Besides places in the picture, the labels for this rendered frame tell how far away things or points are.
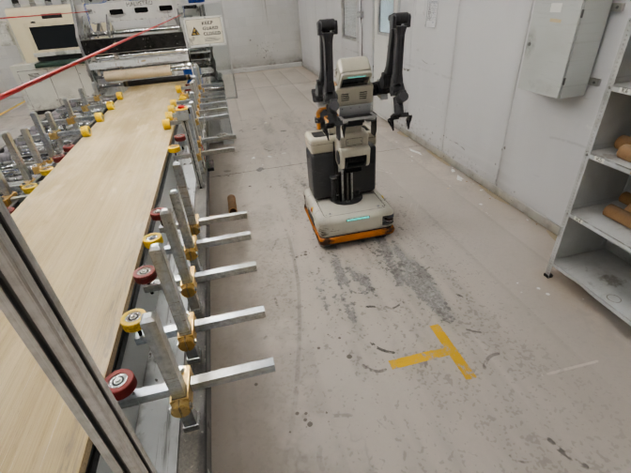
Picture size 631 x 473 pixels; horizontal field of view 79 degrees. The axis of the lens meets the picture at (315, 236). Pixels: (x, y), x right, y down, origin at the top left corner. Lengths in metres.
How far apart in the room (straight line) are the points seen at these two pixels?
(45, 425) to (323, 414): 1.24
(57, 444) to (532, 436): 1.83
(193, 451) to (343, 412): 0.99
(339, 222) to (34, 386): 2.19
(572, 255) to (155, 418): 2.67
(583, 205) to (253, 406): 2.29
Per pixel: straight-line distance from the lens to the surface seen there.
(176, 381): 1.12
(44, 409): 1.26
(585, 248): 3.16
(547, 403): 2.31
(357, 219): 2.97
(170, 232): 1.41
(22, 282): 0.53
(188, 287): 1.51
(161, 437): 1.41
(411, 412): 2.09
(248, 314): 1.36
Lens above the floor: 1.74
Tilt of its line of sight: 32 degrees down
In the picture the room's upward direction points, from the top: 4 degrees counter-clockwise
